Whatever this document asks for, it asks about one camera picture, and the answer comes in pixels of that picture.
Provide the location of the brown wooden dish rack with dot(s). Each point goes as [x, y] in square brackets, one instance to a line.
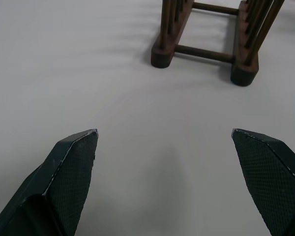
[162, 55]

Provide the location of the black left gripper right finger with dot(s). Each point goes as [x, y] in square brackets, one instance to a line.
[268, 177]

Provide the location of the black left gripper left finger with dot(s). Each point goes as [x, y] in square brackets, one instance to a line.
[64, 177]

